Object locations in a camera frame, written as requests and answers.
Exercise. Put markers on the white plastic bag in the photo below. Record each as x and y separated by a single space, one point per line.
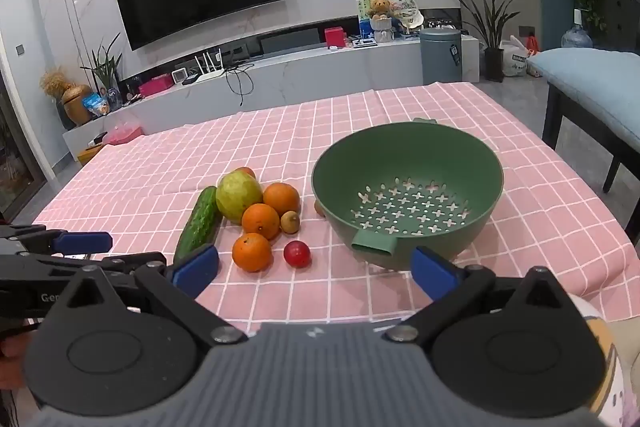
515 59

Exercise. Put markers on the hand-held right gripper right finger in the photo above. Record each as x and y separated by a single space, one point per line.
432 274

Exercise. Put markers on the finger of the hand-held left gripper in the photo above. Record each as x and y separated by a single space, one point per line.
50 264
82 241

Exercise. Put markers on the golden vase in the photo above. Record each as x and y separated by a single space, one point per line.
76 104

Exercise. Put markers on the small white device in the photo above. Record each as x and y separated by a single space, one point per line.
179 78

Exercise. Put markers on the person's printed clothing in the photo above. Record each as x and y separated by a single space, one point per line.
615 357

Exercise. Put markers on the green cucumber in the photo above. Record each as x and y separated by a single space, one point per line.
197 219

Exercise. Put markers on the blue water jug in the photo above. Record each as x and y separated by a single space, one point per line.
576 38

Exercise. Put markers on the white television cabinet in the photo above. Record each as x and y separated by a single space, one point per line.
300 77

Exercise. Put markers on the dark drawer cabinet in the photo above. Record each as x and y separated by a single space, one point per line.
622 7

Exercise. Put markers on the yellow-green guava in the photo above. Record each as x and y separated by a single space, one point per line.
237 197

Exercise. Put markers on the blue snack packet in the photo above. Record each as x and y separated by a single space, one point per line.
95 104

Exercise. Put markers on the orange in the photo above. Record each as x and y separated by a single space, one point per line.
260 221
282 199
251 252

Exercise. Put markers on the light blue bench cushion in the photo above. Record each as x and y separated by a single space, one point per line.
595 82

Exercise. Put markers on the small brown fruit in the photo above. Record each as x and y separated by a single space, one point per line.
318 208

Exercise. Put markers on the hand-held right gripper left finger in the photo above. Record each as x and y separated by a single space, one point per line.
197 269

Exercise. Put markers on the pink box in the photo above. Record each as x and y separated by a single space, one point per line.
155 86

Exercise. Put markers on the tall-leaved potted plant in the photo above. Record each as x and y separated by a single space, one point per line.
494 62

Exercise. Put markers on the small olive-brown fruit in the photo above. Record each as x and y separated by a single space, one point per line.
290 222

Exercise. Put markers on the pink checked tablecloth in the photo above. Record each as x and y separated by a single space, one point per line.
150 157

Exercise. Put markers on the blue cushioned bench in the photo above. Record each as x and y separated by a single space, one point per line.
552 117

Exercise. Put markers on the dried grass bunch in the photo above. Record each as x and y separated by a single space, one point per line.
55 82

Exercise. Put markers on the red-orange bag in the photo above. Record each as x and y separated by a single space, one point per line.
532 46

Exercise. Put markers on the red box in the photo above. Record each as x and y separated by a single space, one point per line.
335 38

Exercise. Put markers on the green plate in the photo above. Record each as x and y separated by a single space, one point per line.
450 167

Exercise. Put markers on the grey trash bin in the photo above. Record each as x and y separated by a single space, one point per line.
440 57

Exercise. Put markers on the small red fruit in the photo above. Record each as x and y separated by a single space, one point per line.
296 254

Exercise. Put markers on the white router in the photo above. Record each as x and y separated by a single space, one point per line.
210 74

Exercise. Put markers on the small leafy potted plant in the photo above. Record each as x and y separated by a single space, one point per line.
105 72

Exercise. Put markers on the brown teddy bear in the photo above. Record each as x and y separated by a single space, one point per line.
380 8

